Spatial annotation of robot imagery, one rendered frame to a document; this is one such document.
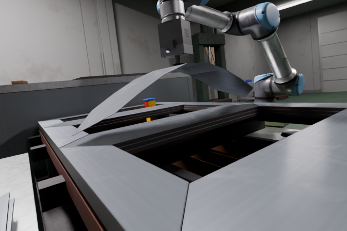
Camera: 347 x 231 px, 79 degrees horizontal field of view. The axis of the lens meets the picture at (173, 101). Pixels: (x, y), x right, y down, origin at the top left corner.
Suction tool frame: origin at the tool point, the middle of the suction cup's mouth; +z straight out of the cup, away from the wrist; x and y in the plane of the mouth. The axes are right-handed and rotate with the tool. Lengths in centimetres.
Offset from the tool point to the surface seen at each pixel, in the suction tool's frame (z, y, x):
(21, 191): 25, -24, -38
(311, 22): -172, 86, 959
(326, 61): -14, 127, 942
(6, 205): 21, -10, -46
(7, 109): 7, -94, -12
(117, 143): 15.5, -2.3, -27.6
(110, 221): 17, 16, -47
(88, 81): -3, -77, 25
